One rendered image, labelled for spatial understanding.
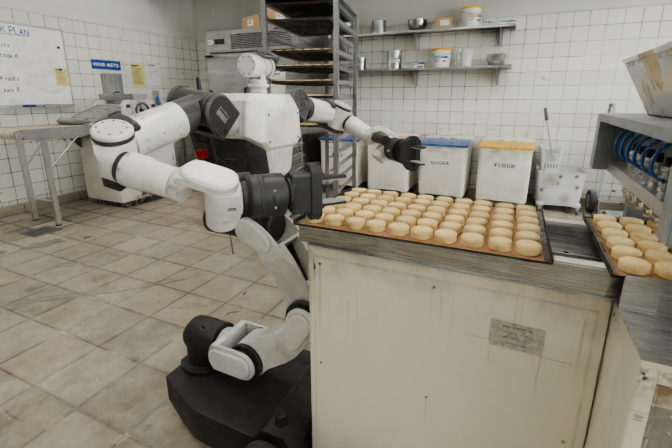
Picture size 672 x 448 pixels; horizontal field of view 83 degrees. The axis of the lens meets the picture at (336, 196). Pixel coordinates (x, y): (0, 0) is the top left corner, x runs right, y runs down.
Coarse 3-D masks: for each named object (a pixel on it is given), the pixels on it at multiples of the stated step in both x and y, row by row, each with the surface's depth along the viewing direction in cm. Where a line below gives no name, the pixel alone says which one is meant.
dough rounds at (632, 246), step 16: (592, 224) 100; (608, 224) 94; (624, 224) 97; (640, 224) 95; (608, 240) 84; (624, 240) 83; (640, 240) 86; (656, 240) 85; (624, 256) 75; (640, 256) 76; (656, 256) 75; (624, 272) 72; (640, 272) 71; (656, 272) 71
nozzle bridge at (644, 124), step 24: (600, 120) 108; (624, 120) 83; (648, 120) 75; (600, 144) 110; (624, 144) 107; (648, 144) 93; (600, 168) 111; (624, 168) 98; (648, 192) 74; (624, 216) 113
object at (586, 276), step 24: (312, 240) 104; (336, 240) 100; (360, 240) 97; (384, 240) 94; (432, 264) 90; (456, 264) 88; (480, 264) 85; (504, 264) 83; (528, 264) 81; (576, 264) 77; (600, 264) 76; (576, 288) 78; (600, 288) 76
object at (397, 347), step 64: (320, 256) 103; (384, 256) 95; (320, 320) 107; (384, 320) 98; (448, 320) 91; (512, 320) 84; (576, 320) 78; (320, 384) 113; (384, 384) 103; (448, 384) 94; (512, 384) 87; (576, 384) 81
